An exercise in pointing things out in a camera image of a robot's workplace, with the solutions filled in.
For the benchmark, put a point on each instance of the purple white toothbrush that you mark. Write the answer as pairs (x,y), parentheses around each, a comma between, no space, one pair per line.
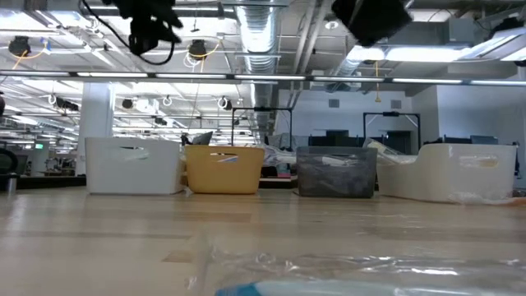
(339,161)

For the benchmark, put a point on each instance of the blue white toothbrush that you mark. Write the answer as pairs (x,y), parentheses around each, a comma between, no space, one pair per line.
(328,289)
(275,156)
(228,158)

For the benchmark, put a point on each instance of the ceiling light panel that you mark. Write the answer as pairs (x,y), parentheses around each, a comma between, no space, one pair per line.
(423,53)

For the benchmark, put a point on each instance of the yellow hanging pendant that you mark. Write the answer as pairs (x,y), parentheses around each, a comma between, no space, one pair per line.
(376,98)

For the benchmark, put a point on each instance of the LED light bar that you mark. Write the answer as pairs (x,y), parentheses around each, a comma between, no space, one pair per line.
(287,77)

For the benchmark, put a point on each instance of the white column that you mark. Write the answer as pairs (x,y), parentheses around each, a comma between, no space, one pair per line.
(96,119)

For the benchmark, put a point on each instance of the grey tilted monitor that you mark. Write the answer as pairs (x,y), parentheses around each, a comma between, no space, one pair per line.
(203,137)

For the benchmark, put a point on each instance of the white plastic bin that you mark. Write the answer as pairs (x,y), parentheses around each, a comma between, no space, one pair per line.
(156,172)
(444,181)

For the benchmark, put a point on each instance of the green exit sign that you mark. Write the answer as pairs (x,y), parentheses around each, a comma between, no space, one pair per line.
(39,146)

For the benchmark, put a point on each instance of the computer monitor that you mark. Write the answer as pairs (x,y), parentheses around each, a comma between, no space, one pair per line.
(485,140)

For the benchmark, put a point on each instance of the grey translucent plastic bin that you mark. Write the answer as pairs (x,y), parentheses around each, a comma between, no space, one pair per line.
(328,183)

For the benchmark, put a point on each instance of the yellow plastic bin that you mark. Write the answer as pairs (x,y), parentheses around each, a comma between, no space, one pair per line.
(242,177)

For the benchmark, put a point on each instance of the black round hoop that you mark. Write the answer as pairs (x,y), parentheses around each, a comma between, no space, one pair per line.
(14,160)

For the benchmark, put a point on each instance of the silver metal cylinder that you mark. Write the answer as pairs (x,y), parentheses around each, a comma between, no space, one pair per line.
(11,183)

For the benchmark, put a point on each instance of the smooth silver ceiling duct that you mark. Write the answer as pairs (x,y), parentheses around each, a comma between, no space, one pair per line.
(349,66)

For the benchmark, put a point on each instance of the square wall vent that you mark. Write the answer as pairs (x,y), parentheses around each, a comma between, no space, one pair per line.
(395,104)
(334,103)

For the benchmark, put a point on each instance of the black station frame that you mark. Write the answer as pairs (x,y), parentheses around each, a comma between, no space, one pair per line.
(263,109)
(390,114)

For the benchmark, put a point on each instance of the corrugated silver ceiling duct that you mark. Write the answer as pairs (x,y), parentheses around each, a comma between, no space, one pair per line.
(259,41)

